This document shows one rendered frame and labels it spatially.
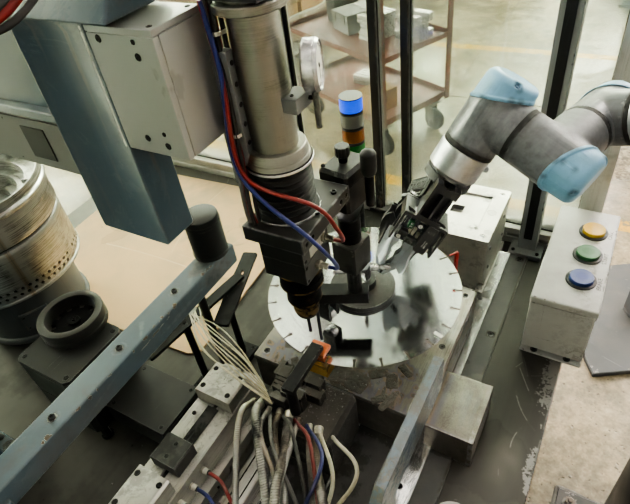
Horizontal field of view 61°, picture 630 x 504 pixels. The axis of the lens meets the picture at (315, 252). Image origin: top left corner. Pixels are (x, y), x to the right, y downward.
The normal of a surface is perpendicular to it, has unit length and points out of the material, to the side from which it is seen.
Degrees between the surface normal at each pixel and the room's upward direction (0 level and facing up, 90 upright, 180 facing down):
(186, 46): 90
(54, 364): 0
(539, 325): 90
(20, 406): 0
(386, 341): 0
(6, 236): 90
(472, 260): 90
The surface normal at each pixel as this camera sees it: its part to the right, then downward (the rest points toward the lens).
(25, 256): 0.77, 0.35
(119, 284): -0.11, -0.74
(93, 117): -0.48, 0.62
